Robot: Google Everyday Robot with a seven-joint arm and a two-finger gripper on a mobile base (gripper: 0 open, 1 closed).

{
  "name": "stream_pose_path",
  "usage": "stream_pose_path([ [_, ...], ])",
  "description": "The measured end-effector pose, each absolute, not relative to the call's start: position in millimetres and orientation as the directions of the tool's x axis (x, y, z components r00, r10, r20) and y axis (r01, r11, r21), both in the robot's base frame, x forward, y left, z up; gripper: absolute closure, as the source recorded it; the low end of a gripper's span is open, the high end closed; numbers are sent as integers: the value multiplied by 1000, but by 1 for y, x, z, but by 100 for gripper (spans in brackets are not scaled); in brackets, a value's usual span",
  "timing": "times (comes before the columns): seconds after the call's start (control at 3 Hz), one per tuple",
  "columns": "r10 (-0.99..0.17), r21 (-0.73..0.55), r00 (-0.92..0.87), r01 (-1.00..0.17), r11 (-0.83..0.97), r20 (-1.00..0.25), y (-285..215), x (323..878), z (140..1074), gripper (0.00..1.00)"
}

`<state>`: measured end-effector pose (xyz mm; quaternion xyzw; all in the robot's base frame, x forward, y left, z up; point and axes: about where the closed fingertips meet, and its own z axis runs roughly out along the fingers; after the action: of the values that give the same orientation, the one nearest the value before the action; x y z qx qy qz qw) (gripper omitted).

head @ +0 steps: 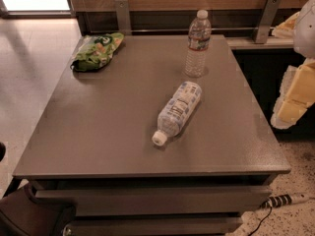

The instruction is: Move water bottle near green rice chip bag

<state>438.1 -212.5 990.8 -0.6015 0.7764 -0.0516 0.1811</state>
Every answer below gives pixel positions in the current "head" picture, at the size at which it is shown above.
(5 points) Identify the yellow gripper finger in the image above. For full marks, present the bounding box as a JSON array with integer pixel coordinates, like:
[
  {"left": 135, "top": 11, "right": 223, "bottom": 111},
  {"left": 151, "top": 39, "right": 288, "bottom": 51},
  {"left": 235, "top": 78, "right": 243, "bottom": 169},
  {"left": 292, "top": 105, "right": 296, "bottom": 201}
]
[
  {"left": 271, "top": 58, "right": 315, "bottom": 130},
  {"left": 272, "top": 13, "right": 299, "bottom": 38}
]

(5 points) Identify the clear water bottle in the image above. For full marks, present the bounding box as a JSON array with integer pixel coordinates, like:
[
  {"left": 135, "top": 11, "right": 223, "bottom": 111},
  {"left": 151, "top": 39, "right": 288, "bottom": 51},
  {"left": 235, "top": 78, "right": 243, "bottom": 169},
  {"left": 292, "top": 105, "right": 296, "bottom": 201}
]
[{"left": 184, "top": 10, "right": 212, "bottom": 78}]

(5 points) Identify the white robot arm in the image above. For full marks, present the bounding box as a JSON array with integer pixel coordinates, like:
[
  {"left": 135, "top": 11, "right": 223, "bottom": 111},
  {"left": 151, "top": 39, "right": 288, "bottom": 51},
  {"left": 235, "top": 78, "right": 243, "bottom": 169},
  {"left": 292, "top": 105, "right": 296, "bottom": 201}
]
[{"left": 271, "top": 0, "right": 315, "bottom": 130}]

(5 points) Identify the lying labelled water bottle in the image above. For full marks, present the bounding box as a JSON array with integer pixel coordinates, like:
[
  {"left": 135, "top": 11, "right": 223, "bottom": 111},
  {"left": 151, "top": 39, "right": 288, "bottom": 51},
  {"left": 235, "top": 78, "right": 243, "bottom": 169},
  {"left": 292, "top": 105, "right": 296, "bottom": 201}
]
[{"left": 152, "top": 82, "right": 202, "bottom": 147}]

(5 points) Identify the green rice chip bag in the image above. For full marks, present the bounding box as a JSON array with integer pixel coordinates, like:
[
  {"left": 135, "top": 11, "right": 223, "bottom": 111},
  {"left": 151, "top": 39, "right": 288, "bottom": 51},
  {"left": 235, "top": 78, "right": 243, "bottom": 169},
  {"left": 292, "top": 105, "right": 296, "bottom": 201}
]
[{"left": 70, "top": 32, "right": 124, "bottom": 73}]

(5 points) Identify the striped power strip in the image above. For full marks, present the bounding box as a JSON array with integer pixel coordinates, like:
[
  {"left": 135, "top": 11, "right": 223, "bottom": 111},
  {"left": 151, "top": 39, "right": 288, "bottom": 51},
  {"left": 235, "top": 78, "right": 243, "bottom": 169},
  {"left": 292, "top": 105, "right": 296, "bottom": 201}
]
[{"left": 260, "top": 193, "right": 309, "bottom": 208}]

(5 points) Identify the grey drawer cabinet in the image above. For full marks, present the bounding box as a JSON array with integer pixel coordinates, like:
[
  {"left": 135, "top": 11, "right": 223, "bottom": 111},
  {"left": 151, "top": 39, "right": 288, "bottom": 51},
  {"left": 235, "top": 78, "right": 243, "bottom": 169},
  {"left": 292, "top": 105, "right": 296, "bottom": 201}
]
[{"left": 35, "top": 180, "right": 271, "bottom": 236}]

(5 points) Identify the dark chair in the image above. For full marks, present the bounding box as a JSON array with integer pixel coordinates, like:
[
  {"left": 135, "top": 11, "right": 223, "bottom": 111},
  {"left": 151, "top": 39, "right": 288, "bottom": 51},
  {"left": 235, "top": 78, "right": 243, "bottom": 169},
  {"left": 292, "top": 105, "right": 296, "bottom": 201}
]
[{"left": 0, "top": 183, "right": 76, "bottom": 236}]

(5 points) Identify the right metal wall bracket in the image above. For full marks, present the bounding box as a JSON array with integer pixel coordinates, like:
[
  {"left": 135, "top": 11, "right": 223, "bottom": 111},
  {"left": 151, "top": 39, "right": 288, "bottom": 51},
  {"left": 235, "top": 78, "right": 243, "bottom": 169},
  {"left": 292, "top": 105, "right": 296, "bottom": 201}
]
[{"left": 253, "top": 0, "right": 282, "bottom": 44}]

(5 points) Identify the black cable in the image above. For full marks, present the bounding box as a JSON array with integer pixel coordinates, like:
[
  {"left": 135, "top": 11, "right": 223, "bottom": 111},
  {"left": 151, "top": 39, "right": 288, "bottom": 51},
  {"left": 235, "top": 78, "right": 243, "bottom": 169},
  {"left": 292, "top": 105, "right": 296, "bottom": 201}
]
[{"left": 247, "top": 205, "right": 274, "bottom": 236}]

